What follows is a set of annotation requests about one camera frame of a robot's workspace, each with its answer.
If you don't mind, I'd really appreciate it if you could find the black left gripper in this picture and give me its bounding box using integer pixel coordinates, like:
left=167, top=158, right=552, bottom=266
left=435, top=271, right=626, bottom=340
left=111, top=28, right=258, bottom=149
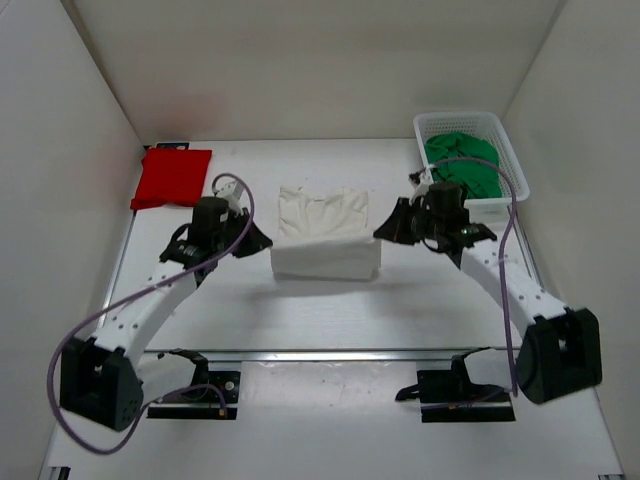
left=213, top=207, right=272, bottom=258

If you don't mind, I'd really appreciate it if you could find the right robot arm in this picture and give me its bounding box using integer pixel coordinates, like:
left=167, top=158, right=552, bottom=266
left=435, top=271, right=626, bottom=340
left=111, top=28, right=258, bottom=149
left=374, top=183, right=603, bottom=405

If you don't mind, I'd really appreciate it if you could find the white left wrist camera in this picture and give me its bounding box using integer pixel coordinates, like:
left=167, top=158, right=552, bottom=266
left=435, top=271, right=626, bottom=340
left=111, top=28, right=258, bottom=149
left=216, top=180, right=245, bottom=201

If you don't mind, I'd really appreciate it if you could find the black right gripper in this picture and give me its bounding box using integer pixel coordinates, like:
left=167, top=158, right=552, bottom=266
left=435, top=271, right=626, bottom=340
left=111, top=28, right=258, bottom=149
left=376, top=199, right=444, bottom=247

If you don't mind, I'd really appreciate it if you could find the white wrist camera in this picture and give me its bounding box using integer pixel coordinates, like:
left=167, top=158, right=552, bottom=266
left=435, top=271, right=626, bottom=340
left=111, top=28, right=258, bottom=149
left=216, top=180, right=245, bottom=201
left=408, top=169, right=433, bottom=188

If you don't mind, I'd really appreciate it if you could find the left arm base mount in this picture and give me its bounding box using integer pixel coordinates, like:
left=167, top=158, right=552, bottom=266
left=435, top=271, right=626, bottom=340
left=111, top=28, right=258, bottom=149
left=146, top=349, right=241, bottom=421

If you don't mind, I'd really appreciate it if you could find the aluminium rail front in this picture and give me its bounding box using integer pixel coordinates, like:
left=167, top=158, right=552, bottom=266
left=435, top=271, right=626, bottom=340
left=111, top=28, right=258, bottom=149
left=144, top=347, right=491, bottom=366

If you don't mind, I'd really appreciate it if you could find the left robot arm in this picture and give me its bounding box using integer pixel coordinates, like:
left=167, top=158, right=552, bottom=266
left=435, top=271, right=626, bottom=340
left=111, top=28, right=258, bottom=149
left=56, top=194, right=272, bottom=432

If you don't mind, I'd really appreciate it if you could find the dark card behind red shirt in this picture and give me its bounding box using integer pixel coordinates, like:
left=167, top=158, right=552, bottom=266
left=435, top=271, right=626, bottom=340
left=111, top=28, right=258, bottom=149
left=154, top=142, right=190, bottom=150

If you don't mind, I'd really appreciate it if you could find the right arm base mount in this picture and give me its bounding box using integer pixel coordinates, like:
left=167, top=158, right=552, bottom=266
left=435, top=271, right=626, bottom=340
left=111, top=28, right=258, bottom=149
left=395, top=347, right=516, bottom=423

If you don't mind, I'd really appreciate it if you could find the red t shirt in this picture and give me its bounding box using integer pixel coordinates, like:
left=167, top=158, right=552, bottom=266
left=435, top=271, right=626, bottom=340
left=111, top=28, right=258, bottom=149
left=130, top=148, right=213, bottom=211

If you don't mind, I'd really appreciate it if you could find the white t shirt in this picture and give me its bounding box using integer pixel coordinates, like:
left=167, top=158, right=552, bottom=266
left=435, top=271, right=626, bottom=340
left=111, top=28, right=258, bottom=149
left=270, top=187, right=382, bottom=281

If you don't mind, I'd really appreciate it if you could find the green garment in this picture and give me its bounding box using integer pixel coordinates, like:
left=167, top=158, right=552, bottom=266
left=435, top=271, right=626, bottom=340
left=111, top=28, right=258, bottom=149
left=424, top=132, right=502, bottom=199

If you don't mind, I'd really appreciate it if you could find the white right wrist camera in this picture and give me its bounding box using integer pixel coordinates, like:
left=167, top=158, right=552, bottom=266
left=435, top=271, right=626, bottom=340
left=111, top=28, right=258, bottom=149
left=408, top=169, right=433, bottom=188

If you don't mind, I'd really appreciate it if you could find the white plastic mesh basket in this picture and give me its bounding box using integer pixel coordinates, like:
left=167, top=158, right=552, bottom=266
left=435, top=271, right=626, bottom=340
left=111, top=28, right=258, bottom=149
left=413, top=111, right=529, bottom=210

